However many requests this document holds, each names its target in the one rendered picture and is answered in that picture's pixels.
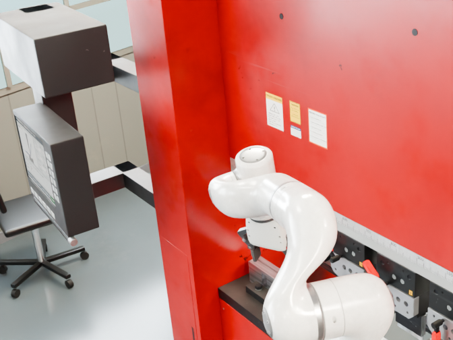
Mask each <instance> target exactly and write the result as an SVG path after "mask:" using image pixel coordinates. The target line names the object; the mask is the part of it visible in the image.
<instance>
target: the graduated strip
mask: <svg viewBox="0 0 453 340"><path fill-rule="evenodd" d="M230 160H231V166H233V167H235V168H237V166H236V163H235V160H234V159H232V158H230ZM334 214H335V217H336V222H338V223H340V224H342V225H344V226H345V227H348V228H349V229H352V230H353V231H355V232H357V233H359V234H361V235H363V236H364V237H366V238H368V239H370V240H372V241H374V242H375V243H377V244H379V245H381V246H383V247H385V248H387V249H389V250H391V251H393V252H395V253H396V254H398V255H400V256H402V257H404V258H406V259H407V260H410V261H411V262H414V263H415V264H417V265H419V266H421V267H423V268H425V269H427V270H428V271H430V272H432V273H434V274H436V275H438V276H439V277H441V278H443V279H445V280H447V281H449V282H451V283H453V273H451V272H450V271H448V270H446V269H444V268H442V267H440V266H438V265H436V264H434V263H432V262H430V261H429V260H427V259H425V258H423V257H421V256H419V255H417V254H415V253H413V252H411V251H410V250H407V249H406V248H403V247H402V246H399V245H398V244H395V243H394V242H392V241H390V240H388V239H386V238H384V237H382V236H380V235H378V234H376V233H375V232H373V231H371V230H369V229H367V228H365V227H363V226H361V225H359V224H357V223H356V222H354V221H352V220H350V219H348V218H346V217H344V216H342V215H340V214H338V213H337V212H334Z"/></svg>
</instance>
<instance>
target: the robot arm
mask: <svg viewBox="0 0 453 340"><path fill-rule="evenodd" d="M235 163H236V166H237V168H236V169H235V170H234V171H231V172H229V173H225V174H223V175H219V176H218V177H215V178H214V179H213V180H212V181H211V182H210V184H209V188H208V191H209V195H210V198H211V200H212V203H213V204H214V205H215V207H216V208H217V209H218V210H219V211H221V212H222V213H224V214H225V215H227V216H229V217H232V218H238V219H246V227H243V228H240V229H239V230H238V232H237V233H238V235H239V236H240V237H241V238H242V241H243V242H244V243H245V244H247V247H248V249H250V250H251V256H252V258H253V261H254V262H257V260H258V258H259V257H260V256H261V250H260V247H263V248H268V249H271V250H278V251H282V252H283V253H284V254H285V255H286V256H285V259H284V262H283V264H282V266H281V268H280V270H279V272H278V274H277V276H276V278H275V280H274V281H273V283H272V285H271V287H270V289H269V291H268V294H267V296H266V299H265V301H264V306H263V312H262V315H263V321H264V326H265V328H266V331H267V334H268V335H269V336H270V337H271V338H272V339H273V340H381V339H382V338H383V337H384V335H385V334H386V333H387V331H388V329H389V328H390V325H391V323H392V320H393V317H394V298H393V297H392V294H391V292H390V288H389V287H388V286H387V285H386V284H385V283H384V282H383V281H382V280H381V279H380V278H379V277H377V276H375V275H372V274H369V273H357V274H351V275H345V276H340V277H335V278H331V279H325V280H321V281H316V282H312V283H306V280H307V278H308V277H309V276H310V275H311V274H312V272H314V270H315V269H316V268H317V267H318V266H319V265H321V263H323V261H325V259H326V258H327V257H328V255H329V254H330V253H331V251H332V249H333V247H334V245H335V243H336V238H337V223H336V217H335V214H334V211H333V209H332V207H331V205H330V203H329V202H328V200H327V199H326V198H325V197H324V196H323V195H321V194H320V193H319V192H317V191H315V190H313V189H312V188H310V187H308V186H307V185H305V184H303V183H301V182H300V181H297V180H296V179H294V178H292V177H290V176H289V175H286V174H284V173H276V169H275V165H274V157H273V154H272V151H271V150H270V149H269V148H267V147H265V146H250V147H247V148H244V149H243V150H241V151H240V152H239V153H238V154H237V156H236V157H235ZM286 247H287V249H286Z"/></svg>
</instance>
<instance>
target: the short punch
mask: <svg viewBox="0 0 453 340"><path fill-rule="evenodd" d="M396 322H397V323H398V326H399V327H400V328H402V329H403V330H405V331H406V332H408V333H410V334H411V335H413V336H414V337H416V338H418V339H419V340H423V336H424V335H425V327H426V314H424V315H422V316H420V317H418V318H417V317H415V316H414V317H412V318H407V317H405V316H403V315H402V314H400V313H399V312H397V311H396Z"/></svg>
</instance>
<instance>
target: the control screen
mask: <svg viewBox="0 0 453 340"><path fill-rule="evenodd" d="M16 121H17V125H18V130H19V133H20V140H21V143H22V148H23V152H24V158H25V162H26V167H27V170H28V176H29V177H30V178H31V179H32V180H33V181H34V183H35V184H36V185H37V186H38V187H39V188H40V189H41V190H42V191H43V193H44V194H45V195H46V196H47V197H48V199H49V200H50V201H51V202H52V203H53V204H54V205H55V201H54V197H53V191H52V187H51V181H50V177H49V171H48V167H47V162H46V158H45V154H44V148H43V144H42V141H41V140H40V139H39V138H38V137H37V136H36V135H35V134H33V133H32V132H31V131H30V130H29V129H28V128H27V127H26V126H25V125H24V124H23V123H22V122H21V121H20V120H19V119H18V118H17V117H16ZM30 165H31V166H32V169H33V171H32V170H31V168H30Z"/></svg>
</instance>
